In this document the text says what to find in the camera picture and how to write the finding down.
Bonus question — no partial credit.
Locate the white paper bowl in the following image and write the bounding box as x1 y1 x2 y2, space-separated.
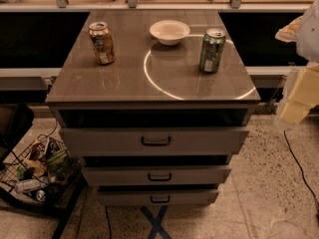
150 20 190 46

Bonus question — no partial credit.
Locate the green snack bag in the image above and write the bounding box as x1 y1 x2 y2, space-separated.
46 147 72 174

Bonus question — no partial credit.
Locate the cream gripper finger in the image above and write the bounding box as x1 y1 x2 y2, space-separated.
278 64 319 124

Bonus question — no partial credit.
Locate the bottom grey drawer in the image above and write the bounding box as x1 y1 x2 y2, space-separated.
96 189 219 206

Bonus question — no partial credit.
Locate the small silver can in basket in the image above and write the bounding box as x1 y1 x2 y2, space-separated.
36 190 46 202

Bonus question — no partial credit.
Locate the black floor cable right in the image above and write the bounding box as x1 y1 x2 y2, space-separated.
283 129 319 214

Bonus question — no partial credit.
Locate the orange brown soda can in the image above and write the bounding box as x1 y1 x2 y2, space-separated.
89 21 115 65

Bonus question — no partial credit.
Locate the black chair left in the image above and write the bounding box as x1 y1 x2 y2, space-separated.
0 104 34 162

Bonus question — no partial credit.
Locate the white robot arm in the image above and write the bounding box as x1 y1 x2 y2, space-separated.
275 0 319 124

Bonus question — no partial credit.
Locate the green soda can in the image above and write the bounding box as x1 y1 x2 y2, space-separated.
199 28 226 73

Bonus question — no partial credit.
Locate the black wire basket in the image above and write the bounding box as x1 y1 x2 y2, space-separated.
0 134 82 204

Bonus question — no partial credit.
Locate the grey drawer cabinet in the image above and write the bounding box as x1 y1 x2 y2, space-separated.
47 10 259 192

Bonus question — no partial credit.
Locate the black cable under cabinet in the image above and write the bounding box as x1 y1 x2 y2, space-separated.
105 206 114 239

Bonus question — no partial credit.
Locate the top grey drawer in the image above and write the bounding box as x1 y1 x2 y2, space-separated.
60 126 248 156

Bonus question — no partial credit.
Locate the middle grey drawer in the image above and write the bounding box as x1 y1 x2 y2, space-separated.
83 165 231 186

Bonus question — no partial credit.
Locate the clear plastic bottle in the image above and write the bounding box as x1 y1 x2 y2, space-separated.
14 179 49 193

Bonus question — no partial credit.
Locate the grey drawer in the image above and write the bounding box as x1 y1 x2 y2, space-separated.
83 165 231 186
60 126 248 156
96 189 219 206

